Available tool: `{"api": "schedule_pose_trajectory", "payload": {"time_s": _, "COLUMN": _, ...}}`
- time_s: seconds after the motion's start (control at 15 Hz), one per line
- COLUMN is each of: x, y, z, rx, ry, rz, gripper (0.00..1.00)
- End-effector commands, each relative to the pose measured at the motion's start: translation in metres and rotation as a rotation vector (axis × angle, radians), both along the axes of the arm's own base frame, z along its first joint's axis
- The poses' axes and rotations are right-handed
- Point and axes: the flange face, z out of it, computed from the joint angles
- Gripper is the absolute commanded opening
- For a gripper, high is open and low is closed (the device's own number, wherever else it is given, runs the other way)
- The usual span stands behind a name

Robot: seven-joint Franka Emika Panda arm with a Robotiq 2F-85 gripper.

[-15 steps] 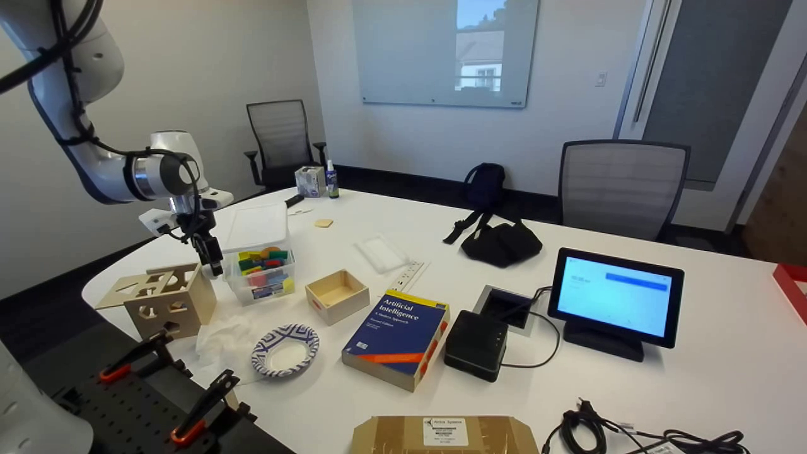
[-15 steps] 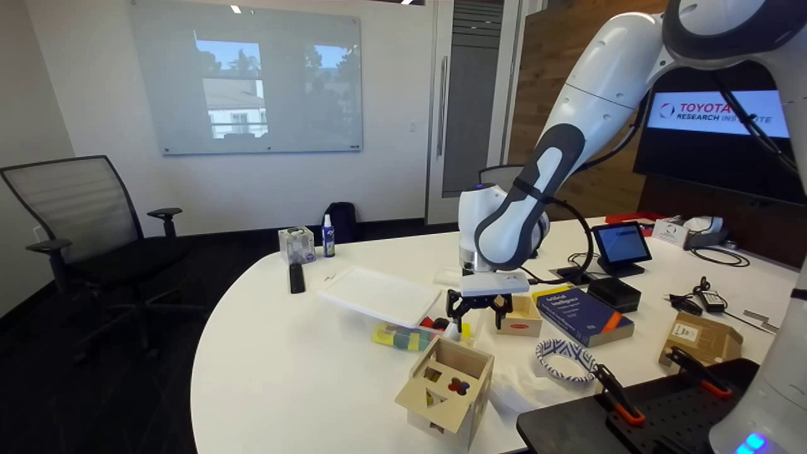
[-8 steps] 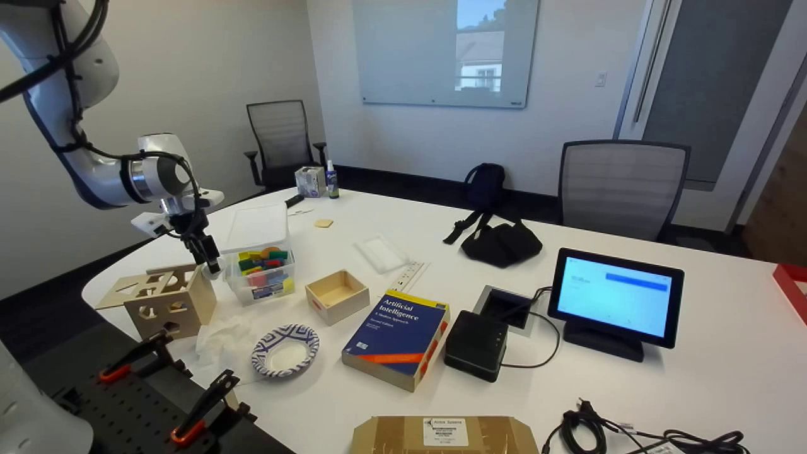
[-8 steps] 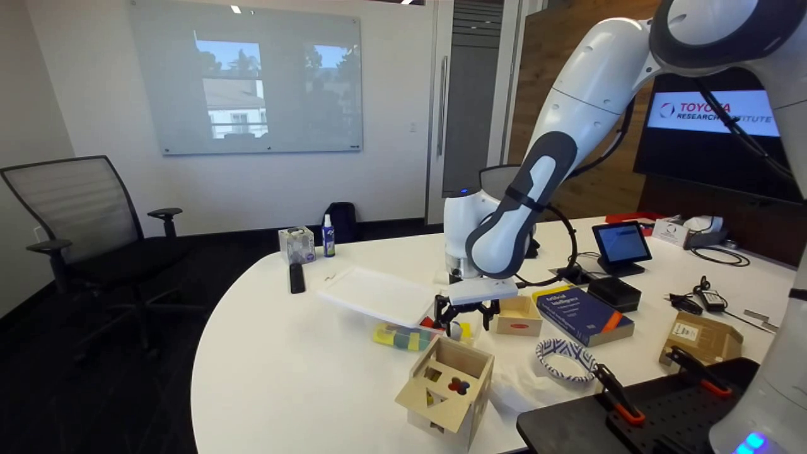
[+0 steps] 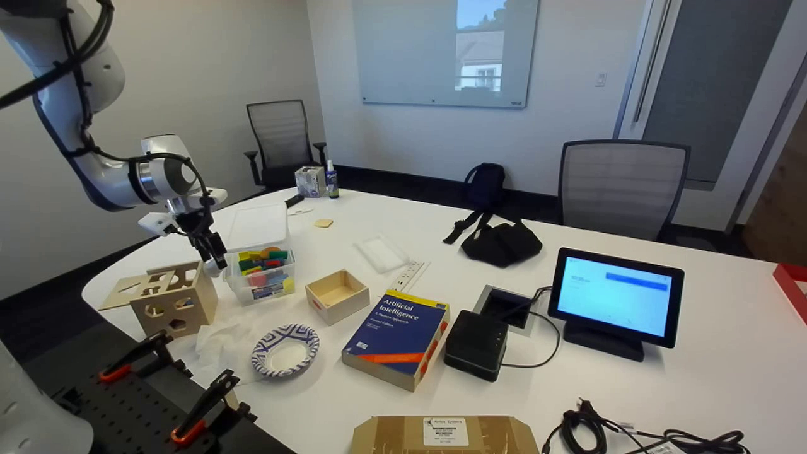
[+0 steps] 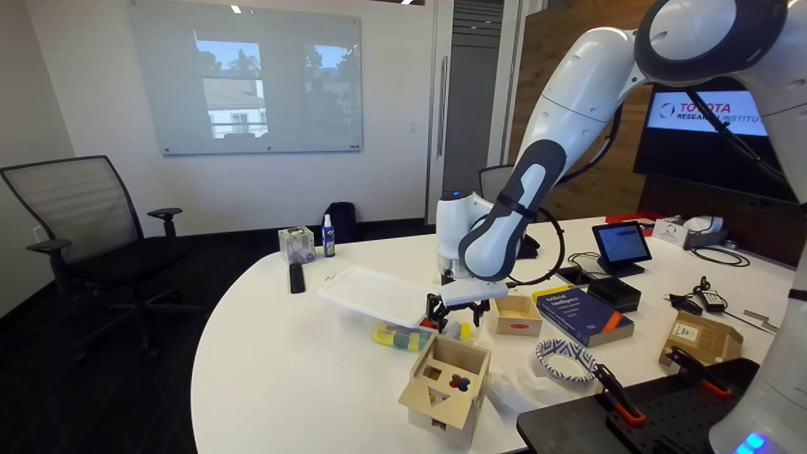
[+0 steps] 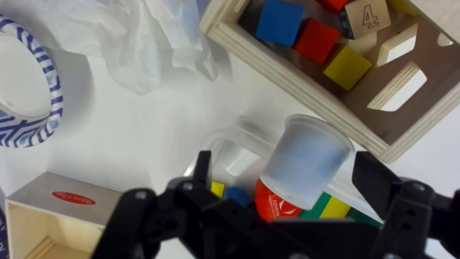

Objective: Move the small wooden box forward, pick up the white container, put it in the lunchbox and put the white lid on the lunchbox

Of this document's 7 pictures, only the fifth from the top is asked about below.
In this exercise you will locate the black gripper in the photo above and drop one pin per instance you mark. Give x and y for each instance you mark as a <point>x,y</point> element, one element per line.
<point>192,223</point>

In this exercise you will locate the clear container with white lid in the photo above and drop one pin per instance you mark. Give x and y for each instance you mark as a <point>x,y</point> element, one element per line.
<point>264,274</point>

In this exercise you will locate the small wooden box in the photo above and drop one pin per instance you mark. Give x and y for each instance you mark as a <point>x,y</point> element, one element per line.
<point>338,294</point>

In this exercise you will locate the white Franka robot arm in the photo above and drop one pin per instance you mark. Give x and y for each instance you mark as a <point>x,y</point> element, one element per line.
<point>98,172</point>

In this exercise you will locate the wooden shape sorter box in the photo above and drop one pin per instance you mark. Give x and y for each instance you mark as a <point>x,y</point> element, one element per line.
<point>172,304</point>

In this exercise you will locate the small black box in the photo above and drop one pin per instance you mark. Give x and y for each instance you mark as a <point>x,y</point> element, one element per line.
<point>475,343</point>

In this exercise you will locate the flat cardboard box with label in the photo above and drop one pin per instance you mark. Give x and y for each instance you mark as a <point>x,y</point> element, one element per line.
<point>443,435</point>

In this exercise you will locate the crumpled clear plastic bag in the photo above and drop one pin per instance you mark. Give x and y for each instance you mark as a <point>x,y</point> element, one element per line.
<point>224,341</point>

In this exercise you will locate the black marker pen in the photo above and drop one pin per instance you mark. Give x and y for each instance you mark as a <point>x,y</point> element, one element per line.
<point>293,199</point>

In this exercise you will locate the yellow sticky note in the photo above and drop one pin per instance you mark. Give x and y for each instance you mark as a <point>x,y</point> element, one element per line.
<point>325,223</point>

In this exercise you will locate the black mesh office chair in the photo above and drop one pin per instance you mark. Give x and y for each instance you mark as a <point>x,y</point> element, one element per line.
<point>282,141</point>

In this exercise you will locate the small spray bottle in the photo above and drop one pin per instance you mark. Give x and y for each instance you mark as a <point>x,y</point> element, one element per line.
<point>332,179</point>

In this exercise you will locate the folded white napkin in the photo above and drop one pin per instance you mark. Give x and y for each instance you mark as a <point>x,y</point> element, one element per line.
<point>380,255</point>

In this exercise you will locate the red black clamp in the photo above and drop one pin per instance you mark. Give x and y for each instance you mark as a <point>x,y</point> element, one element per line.
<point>128,419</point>

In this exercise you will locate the clear plastic ruler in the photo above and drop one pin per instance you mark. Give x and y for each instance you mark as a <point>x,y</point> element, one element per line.
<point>409,276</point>

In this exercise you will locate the blue hardcover textbook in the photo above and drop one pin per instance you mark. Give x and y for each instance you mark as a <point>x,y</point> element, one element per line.
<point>394,337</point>

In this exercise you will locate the white plastic chair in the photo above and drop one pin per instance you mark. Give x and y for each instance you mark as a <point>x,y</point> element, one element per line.
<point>40,411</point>

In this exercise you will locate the black fabric bag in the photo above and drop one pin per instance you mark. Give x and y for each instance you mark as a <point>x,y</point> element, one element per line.
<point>499,241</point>

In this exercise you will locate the table power socket hatch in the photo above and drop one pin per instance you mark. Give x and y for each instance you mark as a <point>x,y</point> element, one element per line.
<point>506,307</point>

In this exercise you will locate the black tablet screen on stand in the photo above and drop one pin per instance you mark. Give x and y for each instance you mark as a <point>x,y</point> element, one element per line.
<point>616,295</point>

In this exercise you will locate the grey mesh office chair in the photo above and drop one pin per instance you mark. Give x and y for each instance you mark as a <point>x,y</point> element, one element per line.
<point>621,189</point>

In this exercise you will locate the red object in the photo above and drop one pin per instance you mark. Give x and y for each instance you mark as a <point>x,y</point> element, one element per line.
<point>794,290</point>

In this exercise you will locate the wall whiteboard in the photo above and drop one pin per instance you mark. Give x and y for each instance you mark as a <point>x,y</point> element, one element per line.
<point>419,59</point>

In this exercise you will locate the white wall light switch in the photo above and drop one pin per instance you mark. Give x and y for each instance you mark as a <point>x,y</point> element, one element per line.
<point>601,82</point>

